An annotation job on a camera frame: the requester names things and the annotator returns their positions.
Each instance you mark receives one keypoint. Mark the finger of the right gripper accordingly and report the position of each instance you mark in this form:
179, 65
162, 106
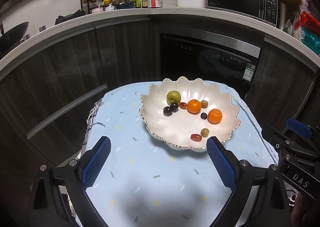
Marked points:
299, 128

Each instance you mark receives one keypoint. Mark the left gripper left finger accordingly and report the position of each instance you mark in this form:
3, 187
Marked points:
80, 175

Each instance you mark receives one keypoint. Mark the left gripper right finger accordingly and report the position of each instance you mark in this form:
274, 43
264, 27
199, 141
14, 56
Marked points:
238, 175

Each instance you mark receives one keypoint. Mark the brown round longan fruit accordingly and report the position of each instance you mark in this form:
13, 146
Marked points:
205, 132

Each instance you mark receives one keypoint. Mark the red cherry tomato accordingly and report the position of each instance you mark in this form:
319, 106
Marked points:
196, 137

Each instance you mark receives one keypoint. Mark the person right hand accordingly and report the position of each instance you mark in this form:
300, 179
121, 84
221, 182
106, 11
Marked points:
305, 212

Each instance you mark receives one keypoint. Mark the orange mandarin front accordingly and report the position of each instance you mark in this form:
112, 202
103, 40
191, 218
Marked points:
214, 116

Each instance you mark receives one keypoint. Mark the orange mandarin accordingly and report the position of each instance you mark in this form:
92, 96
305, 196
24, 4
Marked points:
194, 106
214, 116

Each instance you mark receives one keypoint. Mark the small dark grape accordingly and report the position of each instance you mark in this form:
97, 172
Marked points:
204, 116

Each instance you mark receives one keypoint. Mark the brown longan in bowl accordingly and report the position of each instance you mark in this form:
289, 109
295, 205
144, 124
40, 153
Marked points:
204, 104

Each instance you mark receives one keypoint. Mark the orange mandarin rear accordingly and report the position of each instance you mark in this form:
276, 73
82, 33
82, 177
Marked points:
194, 106

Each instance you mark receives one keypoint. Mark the white scalloped ceramic bowl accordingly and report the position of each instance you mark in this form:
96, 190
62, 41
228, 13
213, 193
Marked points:
176, 129

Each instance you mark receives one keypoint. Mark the red grape in bowl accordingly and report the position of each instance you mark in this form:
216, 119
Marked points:
183, 105

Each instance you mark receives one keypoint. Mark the teal plastic bag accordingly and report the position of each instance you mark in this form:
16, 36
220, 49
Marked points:
311, 40

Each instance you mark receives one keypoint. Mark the small dark plum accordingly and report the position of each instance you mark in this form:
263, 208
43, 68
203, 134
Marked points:
174, 107

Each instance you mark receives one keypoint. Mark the green apple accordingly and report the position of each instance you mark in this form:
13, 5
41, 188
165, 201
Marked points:
173, 97

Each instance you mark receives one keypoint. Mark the red snack bag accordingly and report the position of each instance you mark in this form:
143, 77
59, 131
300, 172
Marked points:
307, 21

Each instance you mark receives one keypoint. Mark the built-in black dishwasher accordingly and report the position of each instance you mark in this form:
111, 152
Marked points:
195, 53

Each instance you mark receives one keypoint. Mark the black wok pan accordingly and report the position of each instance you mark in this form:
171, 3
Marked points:
12, 36

